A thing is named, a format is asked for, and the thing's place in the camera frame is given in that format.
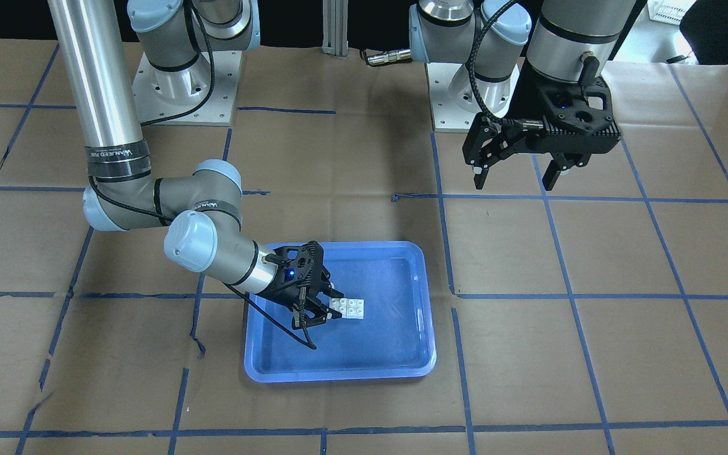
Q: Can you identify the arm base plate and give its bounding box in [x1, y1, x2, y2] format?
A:
[425, 63, 478, 133]
[132, 50, 243, 126]

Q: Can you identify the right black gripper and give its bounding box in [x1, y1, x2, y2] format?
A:
[261, 241, 345, 329]

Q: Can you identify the blue plastic tray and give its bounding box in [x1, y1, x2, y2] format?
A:
[243, 241, 437, 383]

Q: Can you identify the white block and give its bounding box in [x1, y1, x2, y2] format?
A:
[330, 298, 352, 318]
[344, 298, 365, 320]

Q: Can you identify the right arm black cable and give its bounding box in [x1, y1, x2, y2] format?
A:
[86, 0, 318, 350]

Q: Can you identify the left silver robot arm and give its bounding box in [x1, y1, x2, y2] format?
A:
[408, 1, 634, 191]

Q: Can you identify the white crate background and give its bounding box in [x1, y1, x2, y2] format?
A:
[646, 0, 696, 25]

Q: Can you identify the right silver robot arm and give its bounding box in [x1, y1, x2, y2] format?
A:
[49, 1, 344, 329]

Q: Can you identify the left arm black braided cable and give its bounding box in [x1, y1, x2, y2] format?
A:
[469, 0, 545, 130]

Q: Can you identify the metal connector plug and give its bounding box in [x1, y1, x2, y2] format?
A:
[360, 49, 412, 67]

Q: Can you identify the aluminium profile post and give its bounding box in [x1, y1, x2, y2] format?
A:
[321, 0, 349, 59]

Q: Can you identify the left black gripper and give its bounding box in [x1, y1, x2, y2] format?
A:
[462, 63, 622, 192]

